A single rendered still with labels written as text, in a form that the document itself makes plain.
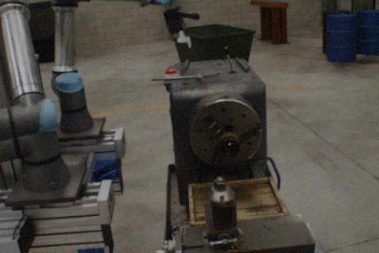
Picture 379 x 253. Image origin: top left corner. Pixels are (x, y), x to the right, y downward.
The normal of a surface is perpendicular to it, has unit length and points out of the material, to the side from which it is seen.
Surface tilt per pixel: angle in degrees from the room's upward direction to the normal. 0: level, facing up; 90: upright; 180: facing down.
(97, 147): 90
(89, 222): 90
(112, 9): 90
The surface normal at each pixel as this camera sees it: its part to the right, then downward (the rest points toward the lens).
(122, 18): 0.21, 0.30
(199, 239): -0.07, -0.94
